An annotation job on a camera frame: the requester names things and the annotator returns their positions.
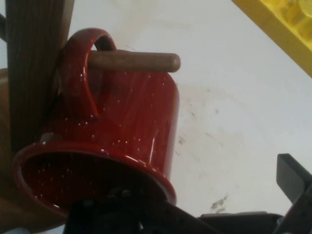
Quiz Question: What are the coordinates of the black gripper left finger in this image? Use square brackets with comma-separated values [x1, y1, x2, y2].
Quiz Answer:
[63, 187, 213, 234]

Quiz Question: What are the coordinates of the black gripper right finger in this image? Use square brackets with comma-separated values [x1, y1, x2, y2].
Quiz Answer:
[199, 153, 312, 234]

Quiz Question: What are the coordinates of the red speckled mug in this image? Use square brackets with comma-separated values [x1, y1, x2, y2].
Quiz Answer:
[12, 28, 181, 220]

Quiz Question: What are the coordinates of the big yellow toy brick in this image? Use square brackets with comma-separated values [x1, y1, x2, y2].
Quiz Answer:
[231, 0, 312, 78]

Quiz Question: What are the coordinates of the brown wooden mug tree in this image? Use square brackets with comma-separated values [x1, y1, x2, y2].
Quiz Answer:
[0, 0, 181, 234]

